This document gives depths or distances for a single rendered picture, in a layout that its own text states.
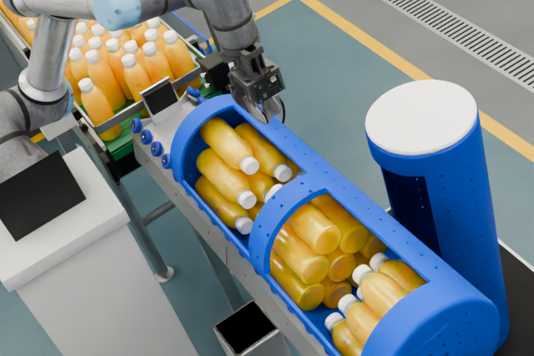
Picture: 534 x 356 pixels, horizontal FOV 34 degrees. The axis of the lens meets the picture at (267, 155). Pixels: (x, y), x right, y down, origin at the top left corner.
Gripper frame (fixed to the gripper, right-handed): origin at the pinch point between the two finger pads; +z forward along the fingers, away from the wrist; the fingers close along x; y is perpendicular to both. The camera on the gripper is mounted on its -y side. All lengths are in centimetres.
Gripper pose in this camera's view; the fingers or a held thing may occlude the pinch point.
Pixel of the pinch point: (264, 116)
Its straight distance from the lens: 172.5
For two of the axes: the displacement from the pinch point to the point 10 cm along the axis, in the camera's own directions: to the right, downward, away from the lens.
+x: 8.2, -5.2, 2.4
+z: 2.7, 7.2, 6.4
